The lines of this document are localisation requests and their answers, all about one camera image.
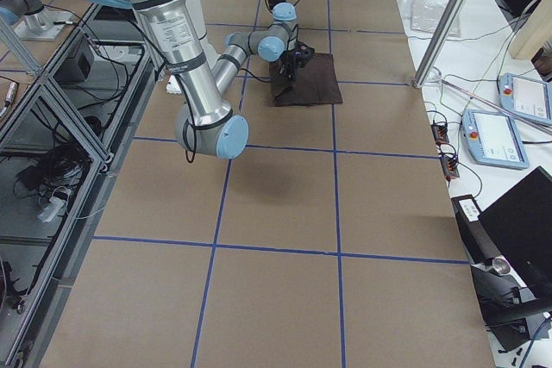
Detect brown t-shirt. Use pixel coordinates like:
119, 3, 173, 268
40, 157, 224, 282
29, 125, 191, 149
269, 53, 343, 107

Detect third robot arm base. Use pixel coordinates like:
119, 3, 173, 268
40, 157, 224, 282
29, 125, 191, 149
1, 0, 72, 41

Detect clear plastic bag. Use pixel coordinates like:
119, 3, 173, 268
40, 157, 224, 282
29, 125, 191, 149
410, 0, 448, 34

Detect near blue teach pendant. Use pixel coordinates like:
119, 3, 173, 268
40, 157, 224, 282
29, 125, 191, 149
461, 109, 530, 170

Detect blue teach pendant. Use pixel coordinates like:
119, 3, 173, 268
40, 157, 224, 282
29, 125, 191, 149
498, 73, 551, 127
461, 109, 530, 170

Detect far blue teach pendant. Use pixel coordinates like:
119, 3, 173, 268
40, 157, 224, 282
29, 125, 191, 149
498, 73, 551, 127

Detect wooden board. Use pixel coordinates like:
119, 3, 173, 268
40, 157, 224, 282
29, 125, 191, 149
509, 0, 551, 59

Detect black monitor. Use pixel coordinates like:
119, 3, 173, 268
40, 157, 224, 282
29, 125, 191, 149
480, 166, 551, 298

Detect black stand with metal cylinder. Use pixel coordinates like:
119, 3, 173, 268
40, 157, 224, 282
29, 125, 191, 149
451, 195, 551, 351

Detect aluminium frame post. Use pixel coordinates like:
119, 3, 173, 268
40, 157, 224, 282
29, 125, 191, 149
412, 0, 466, 89

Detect bundle of black cables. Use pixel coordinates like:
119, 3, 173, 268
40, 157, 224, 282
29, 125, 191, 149
12, 143, 94, 222

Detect aluminium frame rail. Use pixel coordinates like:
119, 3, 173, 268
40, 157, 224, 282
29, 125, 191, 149
1, 6, 154, 367

